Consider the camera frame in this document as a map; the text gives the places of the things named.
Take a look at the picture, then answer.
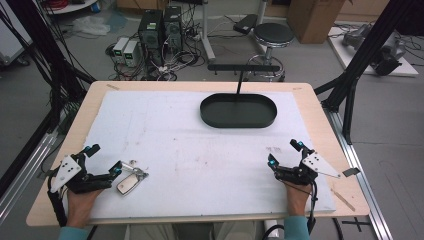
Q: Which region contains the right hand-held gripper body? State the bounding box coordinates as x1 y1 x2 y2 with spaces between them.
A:
275 151 342 187

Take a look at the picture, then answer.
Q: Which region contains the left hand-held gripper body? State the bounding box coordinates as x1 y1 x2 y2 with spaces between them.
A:
49 152 114 195

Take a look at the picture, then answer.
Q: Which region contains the silver keychain with tag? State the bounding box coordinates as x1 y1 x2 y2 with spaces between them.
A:
115 160 150 197

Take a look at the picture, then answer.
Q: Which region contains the person's right hand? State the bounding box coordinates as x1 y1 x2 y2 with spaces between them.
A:
284 180 313 218

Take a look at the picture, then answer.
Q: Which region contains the person's left hand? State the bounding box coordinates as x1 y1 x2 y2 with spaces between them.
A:
65 187 105 230

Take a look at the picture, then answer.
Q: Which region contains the thin wooden stick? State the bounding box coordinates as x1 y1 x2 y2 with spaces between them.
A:
330 188 357 213

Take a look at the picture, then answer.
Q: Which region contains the small black flat piece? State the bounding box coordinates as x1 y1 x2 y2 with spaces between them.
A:
341 167 362 178

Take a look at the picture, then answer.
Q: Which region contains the black stand with oval tray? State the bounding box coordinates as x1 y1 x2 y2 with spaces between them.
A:
199 63 282 130

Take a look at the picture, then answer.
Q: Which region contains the white foam mat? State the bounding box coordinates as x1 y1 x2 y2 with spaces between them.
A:
68 90 337 222

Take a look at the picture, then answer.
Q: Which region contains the white power supply unit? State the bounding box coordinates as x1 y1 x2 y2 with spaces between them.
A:
122 40 140 68
111 36 130 65

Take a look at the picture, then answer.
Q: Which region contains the white floor board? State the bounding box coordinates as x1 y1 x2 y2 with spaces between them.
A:
327 25 420 78

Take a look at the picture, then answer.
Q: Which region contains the black round stool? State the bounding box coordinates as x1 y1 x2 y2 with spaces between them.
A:
246 21 296 83

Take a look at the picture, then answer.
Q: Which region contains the clear plastic bag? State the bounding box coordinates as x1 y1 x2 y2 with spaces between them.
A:
70 15 112 37

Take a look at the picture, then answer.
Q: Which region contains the brown cardboard box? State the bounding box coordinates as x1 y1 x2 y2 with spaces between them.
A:
286 0 347 45

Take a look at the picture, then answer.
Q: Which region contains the black computer tower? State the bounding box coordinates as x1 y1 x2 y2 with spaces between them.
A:
162 5 184 52
137 9 165 67

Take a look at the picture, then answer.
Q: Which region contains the grey and black machine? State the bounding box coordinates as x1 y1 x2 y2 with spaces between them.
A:
341 23 408 77

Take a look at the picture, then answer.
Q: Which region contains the black power adapter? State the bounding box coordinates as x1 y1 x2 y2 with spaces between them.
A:
232 13 259 36

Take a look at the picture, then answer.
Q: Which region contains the grey metal table leg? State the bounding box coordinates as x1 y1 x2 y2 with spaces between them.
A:
199 0 217 64

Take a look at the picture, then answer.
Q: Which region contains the white round table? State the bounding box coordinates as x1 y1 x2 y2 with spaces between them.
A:
44 0 100 16

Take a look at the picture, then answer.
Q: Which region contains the left hand-held gripper cable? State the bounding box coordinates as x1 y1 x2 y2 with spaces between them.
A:
46 168 69 228

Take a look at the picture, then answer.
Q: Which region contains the hand-held gripper cable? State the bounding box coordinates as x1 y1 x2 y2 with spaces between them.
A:
260 179 319 240
46 168 69 228

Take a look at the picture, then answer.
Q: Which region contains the right hand-held gripper cable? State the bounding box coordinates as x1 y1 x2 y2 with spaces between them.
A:
260 179 319 240

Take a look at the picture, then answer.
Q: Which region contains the aluminium rail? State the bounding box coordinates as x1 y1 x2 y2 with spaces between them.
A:
0 129 59 225
322 107 395 240

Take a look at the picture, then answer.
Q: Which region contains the black metal frame stand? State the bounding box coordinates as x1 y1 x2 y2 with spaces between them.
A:
313 0 424 146
0 0 98 134

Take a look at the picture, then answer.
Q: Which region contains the tangle of floor cables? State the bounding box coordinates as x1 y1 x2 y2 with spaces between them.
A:
104 19 209 82

